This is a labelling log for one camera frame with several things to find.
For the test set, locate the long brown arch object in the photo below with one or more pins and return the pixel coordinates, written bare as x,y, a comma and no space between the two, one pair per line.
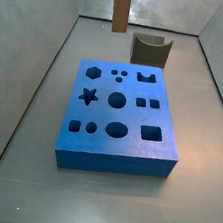
120,15

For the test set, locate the dark grey curved holder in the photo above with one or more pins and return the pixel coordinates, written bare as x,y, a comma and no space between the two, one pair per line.
149,50

